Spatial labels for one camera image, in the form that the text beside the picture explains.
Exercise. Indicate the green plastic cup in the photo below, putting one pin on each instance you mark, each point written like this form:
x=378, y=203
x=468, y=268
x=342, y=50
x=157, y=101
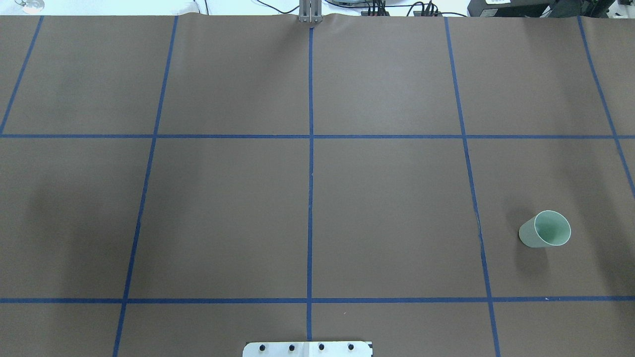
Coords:
x=546, y=229

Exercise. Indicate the black box with label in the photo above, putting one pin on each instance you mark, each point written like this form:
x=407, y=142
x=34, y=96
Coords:
x=508, y=8

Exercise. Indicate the white face mask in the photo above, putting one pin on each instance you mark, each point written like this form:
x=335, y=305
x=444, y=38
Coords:
x=31, y=6

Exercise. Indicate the aluminium frame post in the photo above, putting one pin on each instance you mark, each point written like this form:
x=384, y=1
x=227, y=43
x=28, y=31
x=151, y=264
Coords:
x=310, y=11

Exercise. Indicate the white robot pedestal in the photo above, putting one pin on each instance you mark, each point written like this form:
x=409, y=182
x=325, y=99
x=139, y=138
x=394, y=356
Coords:
x=309, y=349

